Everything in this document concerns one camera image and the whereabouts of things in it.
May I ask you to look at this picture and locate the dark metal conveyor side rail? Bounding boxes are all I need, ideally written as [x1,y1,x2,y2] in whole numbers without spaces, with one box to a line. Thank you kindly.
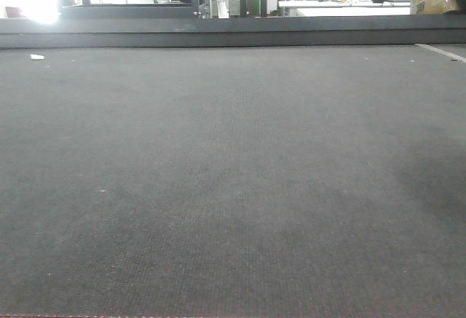
[1,14,465,49]

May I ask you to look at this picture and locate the white work table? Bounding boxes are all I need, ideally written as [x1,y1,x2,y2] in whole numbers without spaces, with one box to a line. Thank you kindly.
[279,0,411,17]

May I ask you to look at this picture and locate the metal belt seam strip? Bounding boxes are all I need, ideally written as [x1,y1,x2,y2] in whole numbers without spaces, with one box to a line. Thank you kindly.
[415,44,466,64]

